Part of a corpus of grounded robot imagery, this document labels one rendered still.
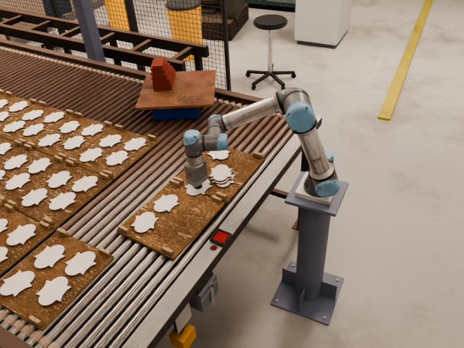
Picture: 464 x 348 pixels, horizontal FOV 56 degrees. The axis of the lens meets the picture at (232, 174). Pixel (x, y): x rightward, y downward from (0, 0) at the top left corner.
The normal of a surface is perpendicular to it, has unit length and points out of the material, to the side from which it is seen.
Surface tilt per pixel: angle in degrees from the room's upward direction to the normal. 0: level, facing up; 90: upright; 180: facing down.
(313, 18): 90
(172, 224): 0
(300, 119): 84
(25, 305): 0
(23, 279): 0
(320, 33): 90
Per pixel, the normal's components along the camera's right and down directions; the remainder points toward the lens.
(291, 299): -0.05, -0.78
